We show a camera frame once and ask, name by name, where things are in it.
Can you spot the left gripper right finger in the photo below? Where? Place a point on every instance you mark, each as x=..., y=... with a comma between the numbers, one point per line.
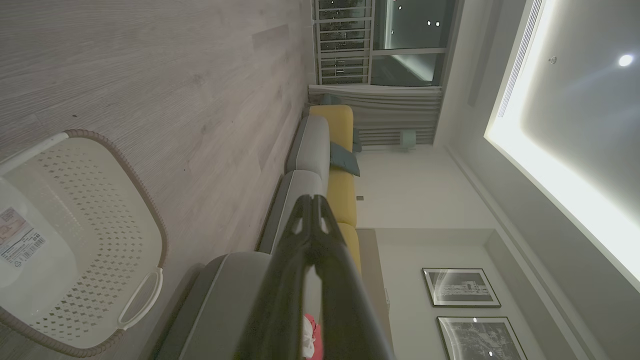
x=345, y=310

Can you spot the yellow and grey sofa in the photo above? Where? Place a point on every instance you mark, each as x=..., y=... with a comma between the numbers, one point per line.
x=312, y=150

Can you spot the window with white railing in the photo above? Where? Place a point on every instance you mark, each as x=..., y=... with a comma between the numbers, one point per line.
x=390, y=45

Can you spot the long ceiling air vent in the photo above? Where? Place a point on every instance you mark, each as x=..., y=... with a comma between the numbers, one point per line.
x=520, y=50

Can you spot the round ceiling spotlight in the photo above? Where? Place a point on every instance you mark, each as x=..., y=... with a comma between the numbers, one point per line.
x=626, y=60

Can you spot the paper label sticker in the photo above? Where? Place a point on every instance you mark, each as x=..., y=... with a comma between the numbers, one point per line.
x=17, y=240

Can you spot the teal throw cushion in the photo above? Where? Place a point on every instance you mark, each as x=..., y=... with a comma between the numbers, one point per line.
x=344, y=159
x=357, y=140

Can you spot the black framed picture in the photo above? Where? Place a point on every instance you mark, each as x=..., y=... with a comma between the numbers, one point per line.
x=480, y=340
x=462, y=287

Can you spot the grey pleated curtain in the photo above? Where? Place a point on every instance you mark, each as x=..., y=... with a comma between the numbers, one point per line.
x=390, y=115

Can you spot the small grey box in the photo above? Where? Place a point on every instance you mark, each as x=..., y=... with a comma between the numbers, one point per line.
x=408, y=139

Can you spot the white perforated laundry basket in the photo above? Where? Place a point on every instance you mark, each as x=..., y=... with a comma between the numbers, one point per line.
x=100, y=225

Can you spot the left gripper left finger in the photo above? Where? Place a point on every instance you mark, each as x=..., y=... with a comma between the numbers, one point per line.
x=280, y=300

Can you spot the red and white garment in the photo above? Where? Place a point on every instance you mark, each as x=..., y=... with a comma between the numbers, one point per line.
x=310, y=340

